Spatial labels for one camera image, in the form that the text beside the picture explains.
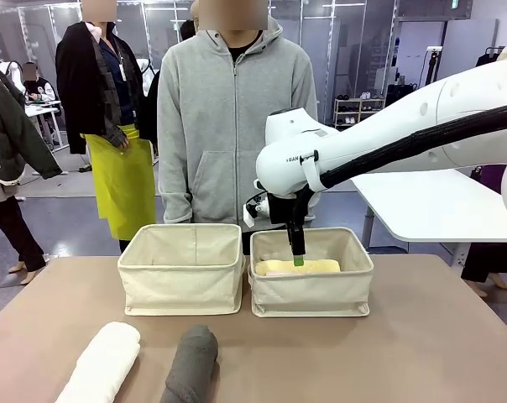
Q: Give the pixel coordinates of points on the white background desk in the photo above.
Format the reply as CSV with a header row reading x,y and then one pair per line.
x,y
39,111

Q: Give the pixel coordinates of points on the black clothes rack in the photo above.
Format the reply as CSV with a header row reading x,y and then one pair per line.
x,y
494,50

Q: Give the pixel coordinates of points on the seated person in varsity jacket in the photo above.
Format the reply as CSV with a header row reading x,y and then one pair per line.
x,y
41,90

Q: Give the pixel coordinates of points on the person in grey hoodie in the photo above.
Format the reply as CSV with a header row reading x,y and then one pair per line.
x,y
220,126

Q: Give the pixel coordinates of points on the grey towel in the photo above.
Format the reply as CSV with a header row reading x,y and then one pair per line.
x,y
192,361

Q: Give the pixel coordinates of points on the white shoe rack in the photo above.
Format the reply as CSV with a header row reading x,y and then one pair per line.
x,y
358,111

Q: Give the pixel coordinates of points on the black hanging garment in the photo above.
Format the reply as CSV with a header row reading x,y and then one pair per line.
x,y
486,61

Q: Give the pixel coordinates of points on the hand of black-coat person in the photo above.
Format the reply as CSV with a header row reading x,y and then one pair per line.
x,y
120,140

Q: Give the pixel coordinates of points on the grey-sleeved right forearm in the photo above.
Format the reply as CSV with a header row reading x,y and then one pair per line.
x,y
176,189

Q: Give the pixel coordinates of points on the person in dark green jacket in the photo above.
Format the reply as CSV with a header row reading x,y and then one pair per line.
x,y
6,126

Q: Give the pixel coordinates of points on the person in black coat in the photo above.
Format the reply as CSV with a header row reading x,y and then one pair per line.
x,y
81,84

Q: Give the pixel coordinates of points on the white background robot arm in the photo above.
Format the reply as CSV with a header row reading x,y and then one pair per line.
x,y
10,71

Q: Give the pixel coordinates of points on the black tripod stand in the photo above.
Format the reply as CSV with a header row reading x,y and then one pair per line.
x,y
430,71

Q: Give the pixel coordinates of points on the yellow towel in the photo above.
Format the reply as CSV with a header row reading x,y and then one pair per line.
x,y
278,265

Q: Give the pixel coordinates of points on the black case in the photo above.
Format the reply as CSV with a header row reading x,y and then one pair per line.
x,y
400,94

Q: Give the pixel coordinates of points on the white table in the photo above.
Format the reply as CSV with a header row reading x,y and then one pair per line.
x,y
425,201

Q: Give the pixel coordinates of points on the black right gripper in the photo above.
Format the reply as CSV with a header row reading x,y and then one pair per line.
x,y
278,210

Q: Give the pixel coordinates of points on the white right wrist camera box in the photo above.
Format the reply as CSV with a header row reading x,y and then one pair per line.
x,y
250,219

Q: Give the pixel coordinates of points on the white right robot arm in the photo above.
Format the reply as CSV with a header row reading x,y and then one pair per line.
x,y
287,159

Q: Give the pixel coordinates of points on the white towel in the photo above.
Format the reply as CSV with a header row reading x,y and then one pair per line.
x,y
106,357

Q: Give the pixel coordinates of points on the beige canvas basket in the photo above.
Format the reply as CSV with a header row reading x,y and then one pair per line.
x,y
182,285
308,294

